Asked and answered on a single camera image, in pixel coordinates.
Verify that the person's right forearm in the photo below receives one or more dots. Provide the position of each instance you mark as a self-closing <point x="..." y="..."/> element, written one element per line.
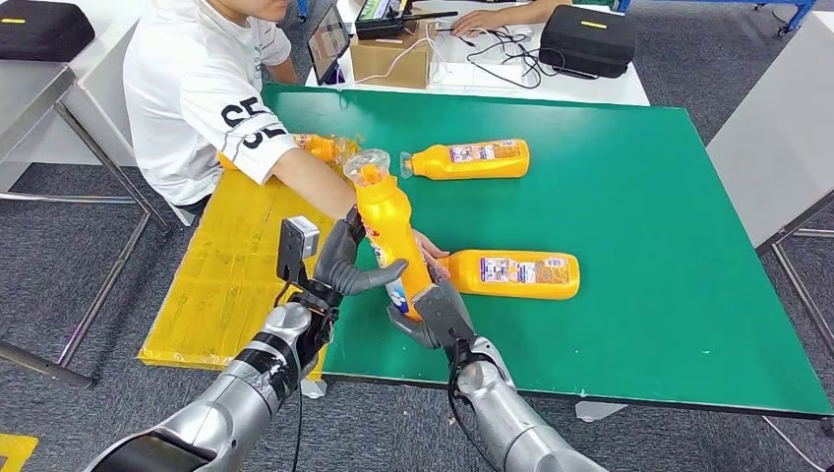
<point x="313" y="185"/>

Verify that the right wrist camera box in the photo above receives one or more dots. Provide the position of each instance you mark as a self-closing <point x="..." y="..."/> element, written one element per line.
<point x="443" y="316"/>

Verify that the steel frame table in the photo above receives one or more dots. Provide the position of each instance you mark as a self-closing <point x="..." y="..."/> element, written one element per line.
<point x="32" y="104"/>

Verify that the orange detergent bottle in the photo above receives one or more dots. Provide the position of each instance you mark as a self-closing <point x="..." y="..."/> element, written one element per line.
<point x="387" y="221"/>
<point x="319" y="148"/>
<point x="430" y="163"/>
<point x="462" y="273"/>

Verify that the black tablet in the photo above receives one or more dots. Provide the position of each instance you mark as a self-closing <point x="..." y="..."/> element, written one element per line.
<point x="326" y="42"/>

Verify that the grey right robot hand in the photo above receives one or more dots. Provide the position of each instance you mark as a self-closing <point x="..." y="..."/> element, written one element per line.
<point x="407" y="329"/>

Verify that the person's left forearm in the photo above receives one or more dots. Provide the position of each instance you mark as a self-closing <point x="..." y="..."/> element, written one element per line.
<point x="281" y="70"/>

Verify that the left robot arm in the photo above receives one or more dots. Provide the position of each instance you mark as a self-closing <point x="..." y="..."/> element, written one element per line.
<point x="228" y="404"/>

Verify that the white table foot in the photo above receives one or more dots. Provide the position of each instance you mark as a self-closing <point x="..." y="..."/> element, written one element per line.
<point x="599" y="410"/>
<point x="314" y="389"/>

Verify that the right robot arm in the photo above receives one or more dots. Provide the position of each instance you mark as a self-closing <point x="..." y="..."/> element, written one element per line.
<point x="515" y="423"/>

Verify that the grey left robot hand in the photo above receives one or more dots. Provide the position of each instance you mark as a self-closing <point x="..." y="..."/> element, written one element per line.
<point x="339" y="267"/>

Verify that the person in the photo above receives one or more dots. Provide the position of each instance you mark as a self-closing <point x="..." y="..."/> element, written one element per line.
<point x="195" y="98"/>
<point x="508" y="16"/>

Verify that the white side table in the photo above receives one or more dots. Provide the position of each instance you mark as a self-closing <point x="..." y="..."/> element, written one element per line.
<point x="775" y="143"/>

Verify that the blue rack leg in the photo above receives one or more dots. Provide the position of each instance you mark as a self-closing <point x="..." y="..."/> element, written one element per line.
<point x="301" y="8"/>

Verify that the brown cardboard box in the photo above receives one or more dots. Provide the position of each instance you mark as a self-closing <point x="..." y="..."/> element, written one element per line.
<point x="391" y="65"/>

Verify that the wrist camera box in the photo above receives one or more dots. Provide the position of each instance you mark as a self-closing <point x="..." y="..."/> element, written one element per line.
<point x="303" y="234"/>
<point x="443" y="316"/>

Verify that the person's right hand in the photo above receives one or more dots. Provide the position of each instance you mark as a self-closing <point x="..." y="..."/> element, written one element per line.
<point x="431" y="251"/>

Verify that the black radio device with antenna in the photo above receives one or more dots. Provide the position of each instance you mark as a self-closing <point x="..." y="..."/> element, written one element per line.
<point x="381" y="26"/>

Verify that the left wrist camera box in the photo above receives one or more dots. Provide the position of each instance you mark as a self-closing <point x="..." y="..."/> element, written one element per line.
<point x="303" y="234"/>

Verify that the black carrying case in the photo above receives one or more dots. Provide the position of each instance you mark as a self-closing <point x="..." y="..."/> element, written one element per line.
<point x="586" y="42"/>
<point x="45" y="32"/>

